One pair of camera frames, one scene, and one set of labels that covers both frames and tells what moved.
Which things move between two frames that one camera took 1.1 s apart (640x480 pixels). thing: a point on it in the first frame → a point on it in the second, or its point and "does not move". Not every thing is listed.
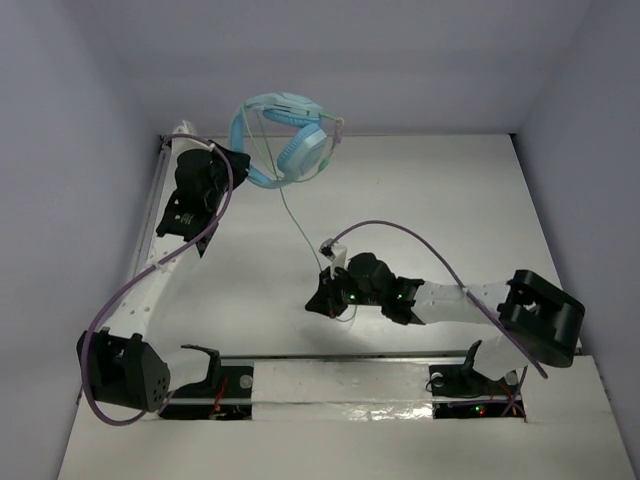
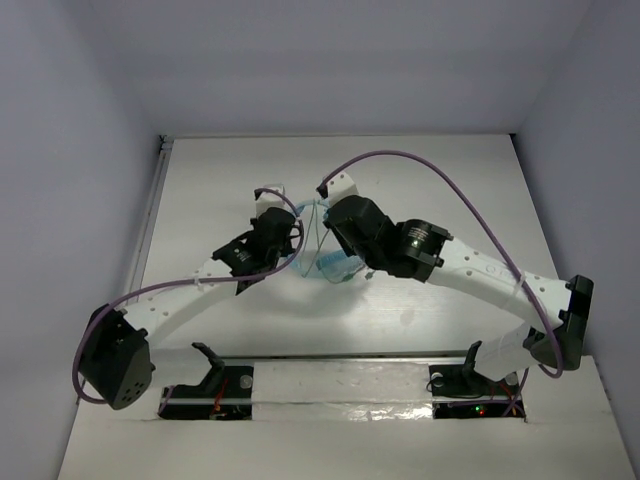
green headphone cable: x=293 y=178 → x=368 y=275
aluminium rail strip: x=373 y=355 does not move
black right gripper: x=326 y=300 → x=347 y=247
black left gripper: x=232 y=160 → x=288 y=228
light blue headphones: x=302 y=143 → x=335 y=267
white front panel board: x=335 y=419 does not move
